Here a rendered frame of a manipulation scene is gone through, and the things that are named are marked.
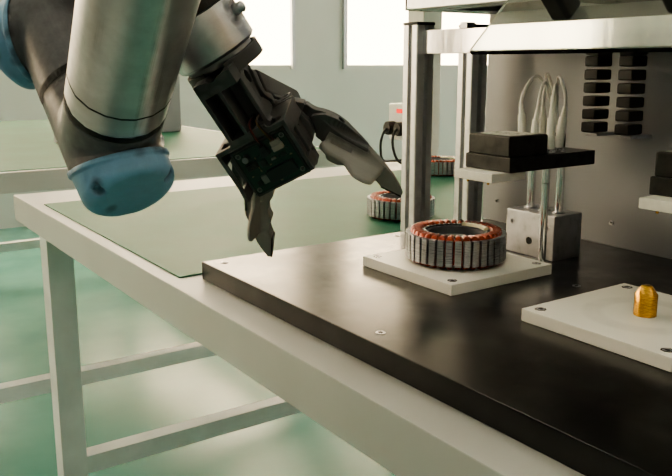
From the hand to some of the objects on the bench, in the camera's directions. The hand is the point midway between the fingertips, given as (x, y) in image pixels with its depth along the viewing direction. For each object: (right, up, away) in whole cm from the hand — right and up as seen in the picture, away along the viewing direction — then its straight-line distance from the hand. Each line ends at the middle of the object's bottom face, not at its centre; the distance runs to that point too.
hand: (336, 224), depth 78 cm
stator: (+13, -4, +10) cm, 17 cm away
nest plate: (+27, -9, -9) cm, 30 cm away
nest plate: (+14, -5, +10) cm, 18 cm away
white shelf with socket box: (+17, +12, +106) cm, 108 cm away
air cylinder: (+25, -4, +18) cm, 32 cm away
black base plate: (+22, -9, +2) cm, 24 cm away
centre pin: (+27, -8, -9) cm, 30 cm away
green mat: (+3, +4, +66) cm, 66 cm away
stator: (+11, +1, +52) cm, 54 cm away
